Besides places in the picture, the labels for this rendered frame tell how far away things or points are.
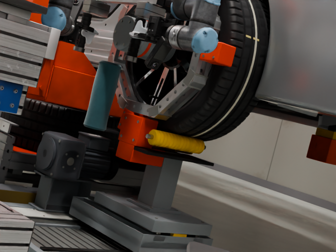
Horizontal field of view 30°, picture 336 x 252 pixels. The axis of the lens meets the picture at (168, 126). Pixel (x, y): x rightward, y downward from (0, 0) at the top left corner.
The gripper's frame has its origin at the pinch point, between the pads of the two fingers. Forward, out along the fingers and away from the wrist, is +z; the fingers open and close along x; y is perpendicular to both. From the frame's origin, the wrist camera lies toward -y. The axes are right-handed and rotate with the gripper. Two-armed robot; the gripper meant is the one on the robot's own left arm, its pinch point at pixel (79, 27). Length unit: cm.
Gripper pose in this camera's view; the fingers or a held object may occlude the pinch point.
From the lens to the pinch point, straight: 232.0
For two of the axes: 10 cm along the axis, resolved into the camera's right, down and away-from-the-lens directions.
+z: 0.9, -0.2, 10.0
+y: -2.6, 9.6, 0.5
